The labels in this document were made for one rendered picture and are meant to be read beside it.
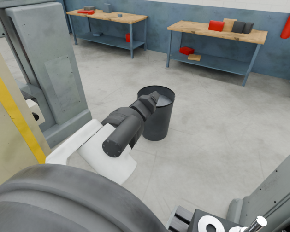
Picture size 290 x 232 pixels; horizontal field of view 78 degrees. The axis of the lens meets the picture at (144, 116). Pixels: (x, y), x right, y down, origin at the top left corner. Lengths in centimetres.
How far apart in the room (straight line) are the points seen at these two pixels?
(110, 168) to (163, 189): 179
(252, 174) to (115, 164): 227
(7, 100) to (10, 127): 18
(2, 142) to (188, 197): 168
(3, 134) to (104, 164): 110
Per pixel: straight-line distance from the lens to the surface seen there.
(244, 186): 237
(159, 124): 225
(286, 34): 449
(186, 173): 224
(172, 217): 99
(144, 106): 46
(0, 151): 143
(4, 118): 134
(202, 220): 78
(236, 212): 195
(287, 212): 126
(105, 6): 568
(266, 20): 457
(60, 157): 31
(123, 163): 33
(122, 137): 29
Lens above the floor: 185
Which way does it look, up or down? 40 degrees down
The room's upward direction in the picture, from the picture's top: straight up
